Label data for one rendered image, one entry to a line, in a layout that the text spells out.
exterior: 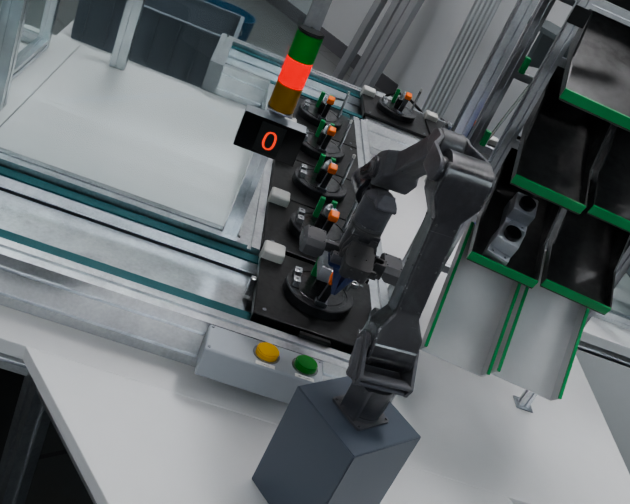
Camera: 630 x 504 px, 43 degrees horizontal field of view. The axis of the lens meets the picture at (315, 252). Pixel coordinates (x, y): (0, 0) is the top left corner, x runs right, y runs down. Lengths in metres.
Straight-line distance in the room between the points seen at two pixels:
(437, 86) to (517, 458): 4.61
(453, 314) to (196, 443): 0.55
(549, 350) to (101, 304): 0.85
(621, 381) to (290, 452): 1.40
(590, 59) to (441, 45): 4.56
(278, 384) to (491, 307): 0.46
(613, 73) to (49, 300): 1.03
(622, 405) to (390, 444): 1.40
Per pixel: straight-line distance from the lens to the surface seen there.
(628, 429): 2.55
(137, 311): 1.40
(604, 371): 2.39
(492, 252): 1.45
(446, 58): 5.96
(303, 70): 1.47
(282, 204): 1.83
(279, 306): 1.48
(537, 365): 1.62
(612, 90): 1.44
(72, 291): 1.40
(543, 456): 1.71
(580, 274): 1.58
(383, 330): 1.10
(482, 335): 1.57
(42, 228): 1.57
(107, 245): 1.57
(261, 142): 1.51
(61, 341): 1.41
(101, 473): 1.23
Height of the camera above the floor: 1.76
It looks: 27 degrees down
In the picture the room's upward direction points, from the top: 25 degrees clockwise
